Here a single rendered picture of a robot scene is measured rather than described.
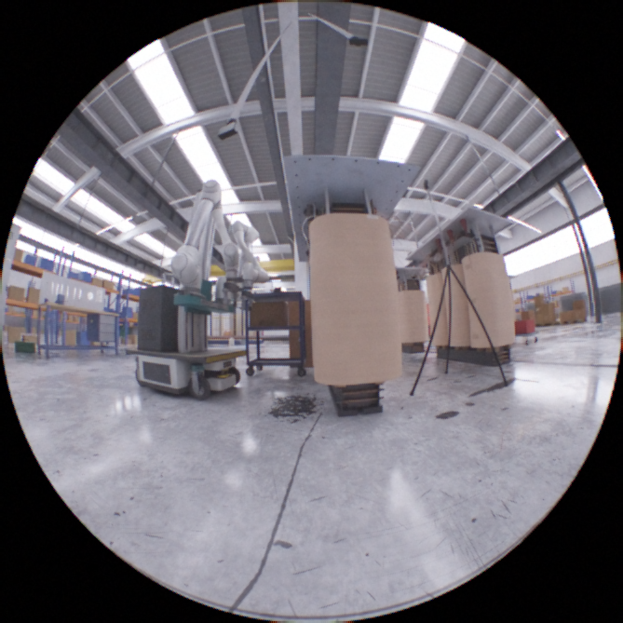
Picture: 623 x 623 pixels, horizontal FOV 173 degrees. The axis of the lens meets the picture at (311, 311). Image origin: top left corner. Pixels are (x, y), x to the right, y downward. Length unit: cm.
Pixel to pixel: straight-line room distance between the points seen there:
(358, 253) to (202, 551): 121
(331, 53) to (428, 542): 480
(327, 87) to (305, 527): 496
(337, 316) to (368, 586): 95
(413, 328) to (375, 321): 288
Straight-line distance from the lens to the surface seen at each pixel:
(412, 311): 385
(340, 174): 131
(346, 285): 98
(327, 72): 452
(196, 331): 186
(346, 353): 96
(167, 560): 56
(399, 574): 50
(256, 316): 230
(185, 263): 128
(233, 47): 1004
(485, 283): 227
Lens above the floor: 45
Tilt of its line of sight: 6 degrees up
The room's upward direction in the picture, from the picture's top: 2 degrees counter-clockwise
